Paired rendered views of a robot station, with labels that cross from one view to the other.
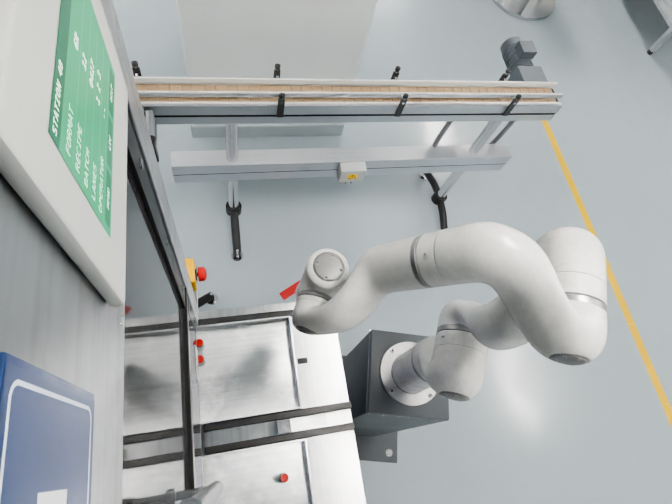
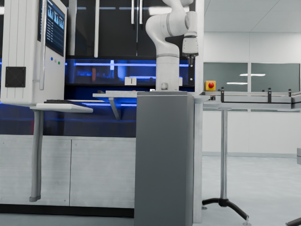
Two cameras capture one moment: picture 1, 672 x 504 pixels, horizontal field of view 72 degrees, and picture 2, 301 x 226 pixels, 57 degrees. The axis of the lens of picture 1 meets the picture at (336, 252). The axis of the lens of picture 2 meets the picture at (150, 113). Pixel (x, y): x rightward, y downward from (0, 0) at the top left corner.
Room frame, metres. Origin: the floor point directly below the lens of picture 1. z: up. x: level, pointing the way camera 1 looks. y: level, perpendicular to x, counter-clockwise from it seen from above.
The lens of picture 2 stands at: (1.14, -1.61, 0.70)
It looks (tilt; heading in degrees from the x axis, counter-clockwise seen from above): 2 degrees up; 124
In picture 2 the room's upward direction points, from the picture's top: 1 degrees clockwise
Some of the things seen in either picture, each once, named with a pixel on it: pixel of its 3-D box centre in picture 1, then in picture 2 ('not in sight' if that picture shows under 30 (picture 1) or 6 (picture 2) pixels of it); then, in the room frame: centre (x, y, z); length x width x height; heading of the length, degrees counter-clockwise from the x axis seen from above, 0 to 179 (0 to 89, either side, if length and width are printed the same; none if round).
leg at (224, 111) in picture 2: not in sight; (224, 157); (0.41, 0.55, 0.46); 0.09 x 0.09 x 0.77; 31
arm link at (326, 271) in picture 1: (322, 280); (190, 23); (0.36, 0.00, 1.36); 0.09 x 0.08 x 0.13; 7
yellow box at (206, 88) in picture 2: (182, 275); (209, 86); (0.36, 0.36, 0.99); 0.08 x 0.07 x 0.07; 121
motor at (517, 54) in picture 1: (522, 64); not in sight; (1.90, -0.42, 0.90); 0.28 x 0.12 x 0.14; 31
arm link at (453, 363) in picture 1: (448, 364); (162, 36); (0.38, -0.36, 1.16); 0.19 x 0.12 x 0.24; 7
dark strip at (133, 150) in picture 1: (174, 265); (191, 31); (0.25, 0.26, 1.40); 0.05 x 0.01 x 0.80; 31
